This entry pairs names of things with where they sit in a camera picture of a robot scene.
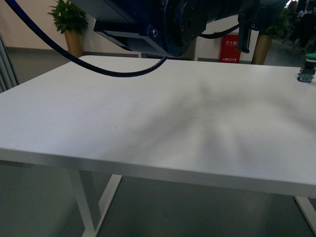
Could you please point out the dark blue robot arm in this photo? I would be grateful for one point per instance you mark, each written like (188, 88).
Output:
(168, 27)

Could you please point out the red fire extinguisher box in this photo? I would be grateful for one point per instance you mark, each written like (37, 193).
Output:
(229, 52)

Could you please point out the left potted green plant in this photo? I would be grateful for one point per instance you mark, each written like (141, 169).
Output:
(70, 21)

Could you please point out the potted green plant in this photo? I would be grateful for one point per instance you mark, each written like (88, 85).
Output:
(265, 37)
(70, 21)

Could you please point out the grey left partition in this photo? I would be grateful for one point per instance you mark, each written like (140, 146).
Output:
(8, 77)

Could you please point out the right potted green plant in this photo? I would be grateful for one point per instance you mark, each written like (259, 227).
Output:
(265, 37)

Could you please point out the right white table leg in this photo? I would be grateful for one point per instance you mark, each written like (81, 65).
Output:
(308, 211)

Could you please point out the white table leg frame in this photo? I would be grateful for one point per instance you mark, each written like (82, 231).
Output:
(93, 209)

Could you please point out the green push button switch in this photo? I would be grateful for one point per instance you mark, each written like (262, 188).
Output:
(307, 72)

